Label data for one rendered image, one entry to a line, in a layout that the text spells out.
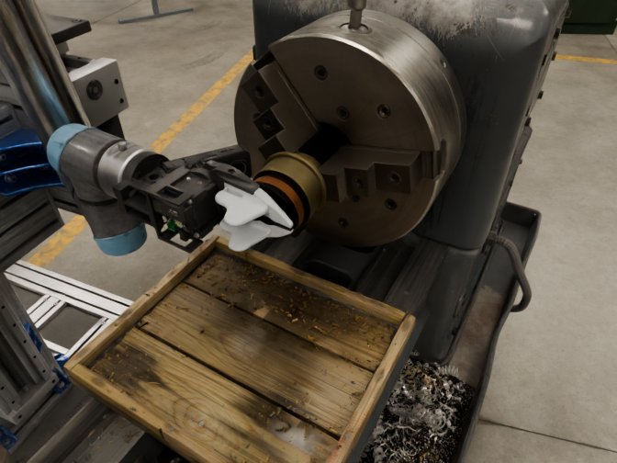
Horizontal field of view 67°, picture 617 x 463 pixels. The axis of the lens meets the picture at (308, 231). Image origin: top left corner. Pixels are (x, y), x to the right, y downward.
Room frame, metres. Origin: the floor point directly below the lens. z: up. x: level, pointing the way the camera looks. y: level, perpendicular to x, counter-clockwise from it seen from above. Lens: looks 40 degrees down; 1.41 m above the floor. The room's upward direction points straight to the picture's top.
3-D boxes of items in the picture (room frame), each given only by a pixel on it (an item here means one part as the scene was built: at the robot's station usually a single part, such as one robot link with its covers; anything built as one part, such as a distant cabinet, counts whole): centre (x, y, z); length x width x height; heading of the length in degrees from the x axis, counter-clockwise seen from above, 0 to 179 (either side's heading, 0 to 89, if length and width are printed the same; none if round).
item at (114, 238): (0.56, 0.30, 0.98); 0.11 x 0.08 x 0.11; 37
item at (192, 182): (0.46, 0.16, 1.08); 0.12 x 0.09 x 0.08; 58
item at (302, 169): (0.47, 0.03, 1.08); 0.09 x 0.09 x 0.09; 61
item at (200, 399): (0.38, 0.08, 0.89); 0.36 x 0.30 x 0.04; 60
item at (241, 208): (0.40, 0.07, 1.10); 0.09 x 0.06 x 0.03; 58
